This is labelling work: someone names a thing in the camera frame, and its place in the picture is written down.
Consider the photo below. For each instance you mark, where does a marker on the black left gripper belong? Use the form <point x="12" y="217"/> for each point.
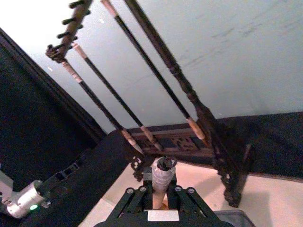
<point x="59" y="180"/>

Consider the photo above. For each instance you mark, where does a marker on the dark carved wooden brush rack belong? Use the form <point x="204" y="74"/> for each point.
<point x="182" y="75"/>

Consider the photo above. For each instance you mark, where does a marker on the cream felt mat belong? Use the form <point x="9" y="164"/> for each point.
<point x="272" y="201"/>

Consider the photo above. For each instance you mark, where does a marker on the black table cloth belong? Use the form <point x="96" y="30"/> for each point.
<point x="35" y="118"/>

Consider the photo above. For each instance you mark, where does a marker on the hanging black calligraphy brush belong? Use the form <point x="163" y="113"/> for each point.
<point x="94" y="94"/>
<point x="118" y="99"/>
<point x="154" y="71"/>

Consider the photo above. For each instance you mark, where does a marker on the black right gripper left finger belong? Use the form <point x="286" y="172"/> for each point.
<point x="136" y="201"/>

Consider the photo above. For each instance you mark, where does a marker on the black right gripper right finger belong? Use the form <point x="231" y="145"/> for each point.
<point x="184" y="201"/>

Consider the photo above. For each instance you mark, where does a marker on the dark grey plastic tray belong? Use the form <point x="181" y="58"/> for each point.
<point x="234" y="218"/>

